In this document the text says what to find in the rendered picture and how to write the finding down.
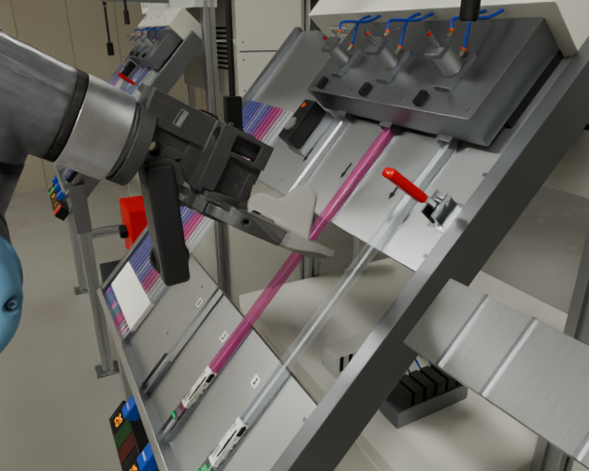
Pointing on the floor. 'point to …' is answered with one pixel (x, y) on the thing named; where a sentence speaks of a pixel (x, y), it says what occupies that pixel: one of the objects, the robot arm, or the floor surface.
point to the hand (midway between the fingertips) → (294, 235)
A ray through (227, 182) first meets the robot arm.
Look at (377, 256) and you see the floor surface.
